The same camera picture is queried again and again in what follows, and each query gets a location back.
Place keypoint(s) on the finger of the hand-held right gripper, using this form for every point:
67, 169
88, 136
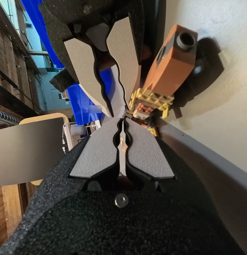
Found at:
125, 49
83, 63

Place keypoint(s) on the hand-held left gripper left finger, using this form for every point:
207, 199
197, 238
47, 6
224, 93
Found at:
95, 153

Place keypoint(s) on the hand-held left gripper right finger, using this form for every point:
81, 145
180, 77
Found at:
149, 153

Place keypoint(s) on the blue plastic bin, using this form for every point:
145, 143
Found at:
81, 99

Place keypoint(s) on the brown tan brick model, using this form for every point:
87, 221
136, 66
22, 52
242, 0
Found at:
167, 63

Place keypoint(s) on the small grey orange brick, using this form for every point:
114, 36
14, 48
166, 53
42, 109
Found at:
128, 113

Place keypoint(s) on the stack of blue bins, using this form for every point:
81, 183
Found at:
39, 20

